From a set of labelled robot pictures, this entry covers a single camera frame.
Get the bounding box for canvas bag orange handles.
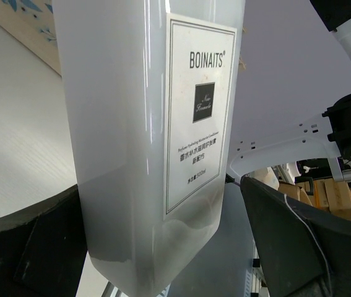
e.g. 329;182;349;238
0;0;61;74

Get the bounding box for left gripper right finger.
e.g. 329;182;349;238
241;177;351;296

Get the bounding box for white slotted cable duct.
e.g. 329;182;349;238
244;256;261;297

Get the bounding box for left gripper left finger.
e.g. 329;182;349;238
0;186;87;296

